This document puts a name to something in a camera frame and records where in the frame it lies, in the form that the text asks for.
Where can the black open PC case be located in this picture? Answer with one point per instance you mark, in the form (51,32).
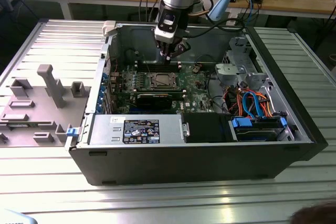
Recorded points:
(183,166)

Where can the silver metal latch bracket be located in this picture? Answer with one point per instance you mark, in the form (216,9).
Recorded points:
(186,129)

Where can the thin metal locking lever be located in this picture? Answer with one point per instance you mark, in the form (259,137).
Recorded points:
(146,64)

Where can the black graphics card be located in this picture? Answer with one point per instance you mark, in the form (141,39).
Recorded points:
(155,100)

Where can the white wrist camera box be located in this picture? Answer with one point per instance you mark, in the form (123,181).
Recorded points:
(164,35)

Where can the blue plastic case latch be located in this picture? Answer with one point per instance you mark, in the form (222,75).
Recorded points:
(72,132)

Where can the beige plastic corner block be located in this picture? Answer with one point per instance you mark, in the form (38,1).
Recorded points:
(109,27)

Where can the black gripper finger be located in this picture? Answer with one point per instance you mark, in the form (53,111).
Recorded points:
(166,51)
(182,47)

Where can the silver power supply unit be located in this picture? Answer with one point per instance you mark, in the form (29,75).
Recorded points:
(105,129)

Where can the white label card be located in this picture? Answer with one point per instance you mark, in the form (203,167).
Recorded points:
(232,18)

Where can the pale rounded device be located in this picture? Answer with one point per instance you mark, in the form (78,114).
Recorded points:
(13,217)

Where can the black plastic cover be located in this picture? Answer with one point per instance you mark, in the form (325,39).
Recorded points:
(207,127)

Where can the grey parts rack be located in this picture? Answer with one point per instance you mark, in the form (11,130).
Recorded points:
(39,119)

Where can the CPU socket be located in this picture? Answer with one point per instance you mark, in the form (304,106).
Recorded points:
(151,83)

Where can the silver metal drive cage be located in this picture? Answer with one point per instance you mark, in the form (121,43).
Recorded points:
(252,77)

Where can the green motherboard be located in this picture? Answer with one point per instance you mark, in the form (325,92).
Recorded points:
(195,90)

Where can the person's dark-haired head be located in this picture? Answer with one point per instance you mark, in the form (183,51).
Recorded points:
(315,214)

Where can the hard disk in blue carrier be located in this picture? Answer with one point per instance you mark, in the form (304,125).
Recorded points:
(257,132)

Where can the round silver coin battery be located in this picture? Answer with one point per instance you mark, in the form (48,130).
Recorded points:
(196,69)

